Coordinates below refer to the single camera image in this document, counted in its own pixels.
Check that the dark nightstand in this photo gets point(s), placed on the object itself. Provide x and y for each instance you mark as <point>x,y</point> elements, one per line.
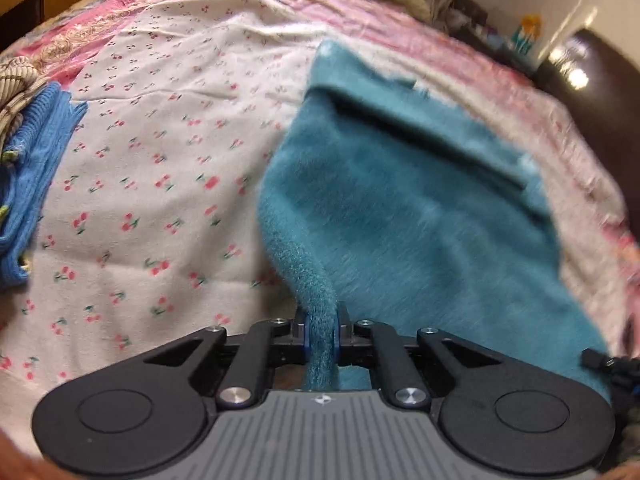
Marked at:
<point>480,30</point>

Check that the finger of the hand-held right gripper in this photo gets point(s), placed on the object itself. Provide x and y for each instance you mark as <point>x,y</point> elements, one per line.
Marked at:
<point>595,358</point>

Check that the dark wooden headboard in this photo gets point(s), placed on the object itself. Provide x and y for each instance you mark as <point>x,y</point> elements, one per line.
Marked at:
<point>590,110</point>

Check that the yellow blue carton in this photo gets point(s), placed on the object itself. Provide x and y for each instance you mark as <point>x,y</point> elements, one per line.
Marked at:
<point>527,35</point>

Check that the teal fuzzy towel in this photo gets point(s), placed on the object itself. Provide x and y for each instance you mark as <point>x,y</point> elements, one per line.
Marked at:
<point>400,210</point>

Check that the cherry print bedsheet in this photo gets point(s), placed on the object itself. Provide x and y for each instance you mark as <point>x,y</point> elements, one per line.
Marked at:
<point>150,160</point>

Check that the beige checkered garment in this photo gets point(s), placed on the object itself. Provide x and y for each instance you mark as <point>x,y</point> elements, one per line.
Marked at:
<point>15,80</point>

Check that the blue knit garment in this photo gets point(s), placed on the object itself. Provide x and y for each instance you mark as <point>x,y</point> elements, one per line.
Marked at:
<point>35,160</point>

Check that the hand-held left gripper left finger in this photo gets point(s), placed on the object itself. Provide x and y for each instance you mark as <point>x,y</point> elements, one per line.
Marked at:
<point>301,337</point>

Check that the pink striped bed sheet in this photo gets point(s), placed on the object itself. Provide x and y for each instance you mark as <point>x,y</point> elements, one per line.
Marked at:
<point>380,15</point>

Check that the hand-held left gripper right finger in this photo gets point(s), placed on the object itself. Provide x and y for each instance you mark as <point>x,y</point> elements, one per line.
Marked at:
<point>344,337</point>

